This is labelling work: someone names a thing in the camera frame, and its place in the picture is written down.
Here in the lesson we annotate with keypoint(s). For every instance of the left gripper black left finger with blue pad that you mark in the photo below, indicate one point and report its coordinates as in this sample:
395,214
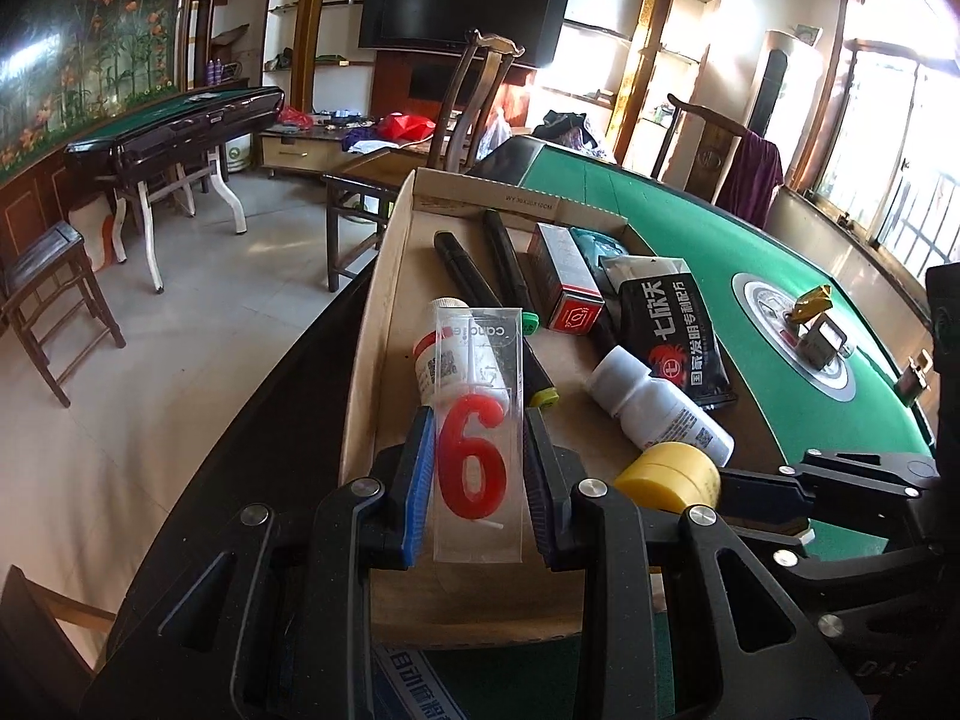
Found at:
269,625

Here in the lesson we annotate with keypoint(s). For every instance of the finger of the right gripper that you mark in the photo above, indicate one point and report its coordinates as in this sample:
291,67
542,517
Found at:
770,509

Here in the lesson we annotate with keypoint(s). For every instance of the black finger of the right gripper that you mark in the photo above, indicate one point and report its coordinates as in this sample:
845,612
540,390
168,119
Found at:
846,473

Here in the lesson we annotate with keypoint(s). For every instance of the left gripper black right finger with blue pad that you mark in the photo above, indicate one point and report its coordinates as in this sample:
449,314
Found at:
739,645

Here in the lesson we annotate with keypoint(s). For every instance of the yellow tape roll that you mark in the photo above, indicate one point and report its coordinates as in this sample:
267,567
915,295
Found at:
671,477

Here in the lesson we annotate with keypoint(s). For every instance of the grey brown small box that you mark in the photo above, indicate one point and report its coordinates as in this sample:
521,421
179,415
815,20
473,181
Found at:
821,342

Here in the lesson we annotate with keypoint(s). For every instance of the gold foil packet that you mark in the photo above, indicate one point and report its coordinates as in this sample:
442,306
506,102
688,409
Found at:
810,305

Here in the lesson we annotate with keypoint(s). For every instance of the black red sachet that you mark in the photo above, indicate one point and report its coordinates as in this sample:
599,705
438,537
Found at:
655,311

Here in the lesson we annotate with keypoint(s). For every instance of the red six candle pack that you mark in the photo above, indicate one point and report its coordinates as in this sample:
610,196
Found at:
478,460

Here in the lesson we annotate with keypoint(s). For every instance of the silver red carton box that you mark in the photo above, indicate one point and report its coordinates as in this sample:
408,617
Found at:
569,295

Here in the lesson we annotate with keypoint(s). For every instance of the white pill bottle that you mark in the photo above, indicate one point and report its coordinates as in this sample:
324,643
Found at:
454,350

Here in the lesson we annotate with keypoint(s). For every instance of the black marker green cap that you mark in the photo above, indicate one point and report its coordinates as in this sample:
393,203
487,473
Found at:
514,291

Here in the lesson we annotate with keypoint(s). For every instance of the small green bottle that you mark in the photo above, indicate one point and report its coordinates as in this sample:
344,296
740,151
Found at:
913,382

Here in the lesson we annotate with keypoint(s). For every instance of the round table centre panel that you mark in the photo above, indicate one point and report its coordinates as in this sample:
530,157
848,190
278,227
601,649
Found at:
765,305

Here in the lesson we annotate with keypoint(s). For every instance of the cardboard tray box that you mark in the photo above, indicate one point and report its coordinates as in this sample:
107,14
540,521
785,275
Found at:
475,583

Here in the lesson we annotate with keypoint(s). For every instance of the teal wipes packet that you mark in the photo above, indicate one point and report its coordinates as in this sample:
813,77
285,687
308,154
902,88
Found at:
594,245

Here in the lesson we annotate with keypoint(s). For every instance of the purple cloth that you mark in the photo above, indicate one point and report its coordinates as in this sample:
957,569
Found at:
750,185

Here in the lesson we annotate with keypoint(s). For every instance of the wooden chair with cloth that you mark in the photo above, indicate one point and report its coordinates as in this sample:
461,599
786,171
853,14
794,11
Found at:
718,141

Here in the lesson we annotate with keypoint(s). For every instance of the dark wooden stool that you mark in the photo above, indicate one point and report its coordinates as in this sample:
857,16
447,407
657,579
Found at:
48,286

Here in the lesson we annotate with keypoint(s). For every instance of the dark clothes pile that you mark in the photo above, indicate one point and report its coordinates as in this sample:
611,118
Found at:
567,129

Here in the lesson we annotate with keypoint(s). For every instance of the wooden chair left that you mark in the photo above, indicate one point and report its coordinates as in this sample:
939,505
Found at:
366,188

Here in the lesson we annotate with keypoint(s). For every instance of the low wooden tv cabinet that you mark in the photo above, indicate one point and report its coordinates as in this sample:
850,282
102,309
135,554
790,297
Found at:
284,149

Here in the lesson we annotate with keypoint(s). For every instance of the red bag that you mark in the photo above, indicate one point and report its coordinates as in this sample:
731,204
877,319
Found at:
398,127

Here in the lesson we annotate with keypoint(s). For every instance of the black television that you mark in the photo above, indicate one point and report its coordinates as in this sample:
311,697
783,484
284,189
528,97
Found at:
443,25

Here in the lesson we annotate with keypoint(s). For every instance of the flower wall painting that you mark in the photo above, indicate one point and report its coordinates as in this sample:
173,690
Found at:
67,64

